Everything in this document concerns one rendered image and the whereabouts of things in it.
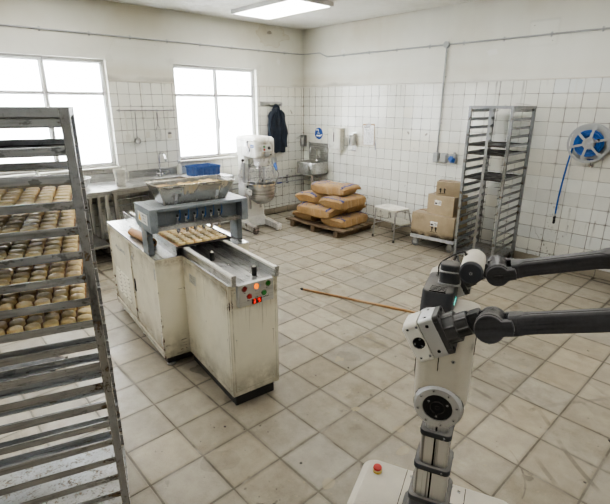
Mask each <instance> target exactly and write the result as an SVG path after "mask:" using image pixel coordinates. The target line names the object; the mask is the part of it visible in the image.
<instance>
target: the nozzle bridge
mask: <svg viewBox="0 0 610 504"><path fill-rule="evenodd" d="M221 204H222V214H221V218H218V208H220V212H221ZM213 205H214V215H213V219H210V209H212V213H213ZM205 206H206V216H205V220H202V215H201V213H202V211H204V215H205ZM196 207H197V208H198V216H197V208H196ZM134 208H135V216H136V224H137V225H139V226H140V227H141V232H142V240H143V249H144V252H145V253H146V254H147V255H148V256H154V255H155V251H154V242H153V234H157V233H159V232H161V231H167V230H174V229H180V228H186V227H193V226H199V225H205V224H211V223H218V222H224V221H230V230H231V236H232V237H234V238H236V239H238V240H239V239H242V220H244V219H248V203H247V198H246V197H243V196H240V195H237V194H234V193H231V192H228V194H227V196H226V198H221V199H213V200H205V201H197V202H189V203H181V204H173V205H166V206H164V205H162V204H160V203H158V202H157V201H156V200H147V201H138V202H134ZM188 209H189V219H188V223H185V213H187V216H188ZM179 210H180V212H181V217H180V212H179ZM193 212H195V213H196V216H197V218H196V220H197V221H196V222H194V220H193ZM176 214H178V217H180V220H179V223H180V224H176V223H177V222H176Z"/></svg>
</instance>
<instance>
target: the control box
mask: <svg viewBox="0 0 610 504"><path fill-rule="evenodd" d="M267 281H270V285H269V286H267V285H266V282H267ZM255 284H259V287H258V288H257V289H255V288H254V285H255ZM243 287H247V290H246V291H245V292H243V291H242V288H243ZM235 288H236V305H237V307H238V308H242V307H245V306H249V305H252V304H256V303H259V302H258V298H259V299H260V298H261V299H260V300H261V301H260V300H259V301H260V302H263V301H266V300H270V299H273V298H274V292H273V277H272V276H268V277H264V278H260V279H256V280H252V281H248V282H244V283H240V284H236V287H235ZM263 290H266V291H267V293H266V294H265V295H263V294H262V291H263ZM248 294H251V295H252V298H251V299H248V298H247V295H248ZM254 299H256V303H255V302H254V301H255V300H254ZM253 300H254V301H253ZM253 302H254V303H253Z"/></svg>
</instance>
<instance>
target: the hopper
mask: <svg viewBox="0 0 610 504"><path fill-rule="evenodd" d="M208 178H209V179H212V180H218V181H213V182H203V183H199V181H198V180H200V179H201V180H206V179H208ZM178 181H179V182H182V183H185V184H184V185H176V184H177V183H179V182H178ZM190 181H191V182H198V183H194V184H189V183H191V182H190ZM234 181H235V179H232V178H229V177H225V176H222V175H218V174H217V175H206V176H196V177H185V178H174V179H164V180H153V181H144V182H145V183H146V185H147V186H148V188H149V190H150V191H151V193H152V195H153V196H154V198H155V200H156V201H157V202H158V203H160V204H162V205H164V206H166V205H173V204H181V203H189V202H197V201H205V200H213V199H221V198H226V196H227V194H228V192H229V190H230V188H231V186H232V184H233V182H234ZM174 184H175V185H174ZM172 185H173V186H172Z"/></svg>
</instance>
